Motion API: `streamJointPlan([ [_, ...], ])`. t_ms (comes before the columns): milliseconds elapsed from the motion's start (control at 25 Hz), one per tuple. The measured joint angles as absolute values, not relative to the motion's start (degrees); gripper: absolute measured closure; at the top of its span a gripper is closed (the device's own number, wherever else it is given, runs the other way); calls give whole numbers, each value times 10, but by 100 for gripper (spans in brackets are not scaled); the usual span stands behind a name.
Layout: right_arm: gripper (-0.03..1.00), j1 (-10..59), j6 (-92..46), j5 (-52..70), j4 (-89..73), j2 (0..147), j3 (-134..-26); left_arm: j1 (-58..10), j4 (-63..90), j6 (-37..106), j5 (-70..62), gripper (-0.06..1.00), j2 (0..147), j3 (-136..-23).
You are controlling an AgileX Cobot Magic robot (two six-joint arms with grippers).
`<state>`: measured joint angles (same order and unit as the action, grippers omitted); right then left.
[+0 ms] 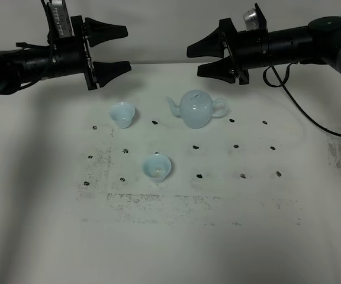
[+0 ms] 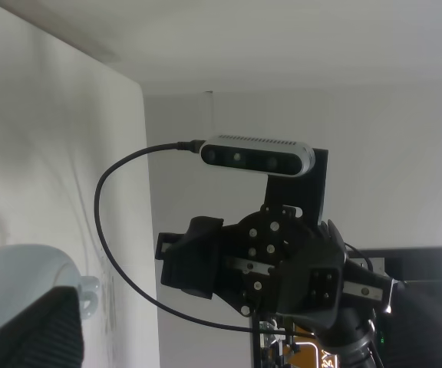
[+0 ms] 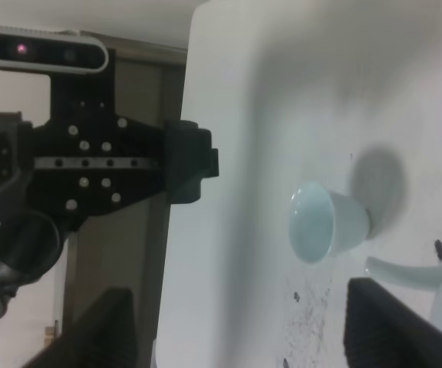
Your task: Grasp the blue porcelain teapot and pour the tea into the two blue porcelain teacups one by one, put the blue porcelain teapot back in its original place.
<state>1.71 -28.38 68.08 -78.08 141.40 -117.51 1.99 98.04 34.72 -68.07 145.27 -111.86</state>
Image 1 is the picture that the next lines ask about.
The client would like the far light blue teacup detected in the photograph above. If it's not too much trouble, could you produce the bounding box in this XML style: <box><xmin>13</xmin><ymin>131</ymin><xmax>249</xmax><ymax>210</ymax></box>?
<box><xmin>109</xmin><ymin>102</ymin><xmax>136</xmax><ymax>128</ymax></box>

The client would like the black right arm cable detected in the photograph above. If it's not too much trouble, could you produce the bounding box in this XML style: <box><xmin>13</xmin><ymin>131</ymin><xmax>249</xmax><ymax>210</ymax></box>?
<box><xmin>262</xmin><ymin>63</ymin><xmax>341</xmax><ymax>137</ymax></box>

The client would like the light blue porcelain teapot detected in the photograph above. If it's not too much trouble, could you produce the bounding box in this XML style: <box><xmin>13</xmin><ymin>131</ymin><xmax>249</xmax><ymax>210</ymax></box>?
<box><xmin>165</xmin><ymin>90</ymin><xmax>228</xmax><ymax>129</ymax></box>

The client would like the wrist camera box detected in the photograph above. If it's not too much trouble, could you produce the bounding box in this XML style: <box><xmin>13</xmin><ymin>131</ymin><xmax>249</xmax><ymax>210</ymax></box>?
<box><xmin>47</xmin><ymin>0</ymin><xmax>73</xmax><ymax>39</ymax></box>
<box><xmin>243</xmin><ymin>3</ymin><xmax>267</xmax><ymax>31</ymax></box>

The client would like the near light blue teacup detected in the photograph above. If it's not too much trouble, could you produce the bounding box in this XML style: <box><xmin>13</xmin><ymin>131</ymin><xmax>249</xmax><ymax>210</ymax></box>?
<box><xmin>142</xmin><ymin>153</ymin><xmax>172</xmax><ymax>183</ymax></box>

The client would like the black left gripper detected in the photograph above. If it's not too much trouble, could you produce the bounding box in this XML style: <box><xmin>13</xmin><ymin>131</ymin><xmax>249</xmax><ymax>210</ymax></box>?
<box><xmin>48</xmin><ymin>15</ymin><xmax>131</xmax><ymax>90</ymax></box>

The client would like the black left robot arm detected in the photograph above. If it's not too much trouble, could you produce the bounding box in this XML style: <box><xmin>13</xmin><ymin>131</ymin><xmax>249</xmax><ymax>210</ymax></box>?
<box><xmin>0</xmin><ymin>15</ymin><xmax>131</xmax><ymax>95</ymax></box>

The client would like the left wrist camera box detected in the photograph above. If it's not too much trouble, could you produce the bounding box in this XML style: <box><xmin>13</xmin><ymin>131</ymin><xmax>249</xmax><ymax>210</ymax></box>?
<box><xmin>47</xmin><ymin>0</ymin><xmax>73</xmax><ymax>39</ymax></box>

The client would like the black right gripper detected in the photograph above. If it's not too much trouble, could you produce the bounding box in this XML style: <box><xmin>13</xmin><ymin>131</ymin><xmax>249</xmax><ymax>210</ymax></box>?
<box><xmin>186</xmin><ymin>18</ymin><xmax>268</xmax><ymax>85</ymax></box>

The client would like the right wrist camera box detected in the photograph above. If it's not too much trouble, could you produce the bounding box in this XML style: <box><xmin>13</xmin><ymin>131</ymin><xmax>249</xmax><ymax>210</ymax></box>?
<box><xmin>243</xmin><ymin>3</ymin><xmax>267</xmax><ymax>31</ymax></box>

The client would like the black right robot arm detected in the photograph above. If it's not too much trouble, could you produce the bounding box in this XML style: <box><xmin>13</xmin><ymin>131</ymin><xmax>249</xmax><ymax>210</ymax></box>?
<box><xmin>186</xmin><ymin>5</ymin><xmax>341</xmax><ymax>85</ymax></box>

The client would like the light blue teacup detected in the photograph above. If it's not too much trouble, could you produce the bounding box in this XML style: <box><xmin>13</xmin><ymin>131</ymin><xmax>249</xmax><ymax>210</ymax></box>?
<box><xmin>109</xmin><ymin>102</ymin><xmax>136</xmax><ymax>128</ymax></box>
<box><xmin>142</xmin><ymin>153</ymin><xmax>172</xmax><ymax>183</ymax></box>

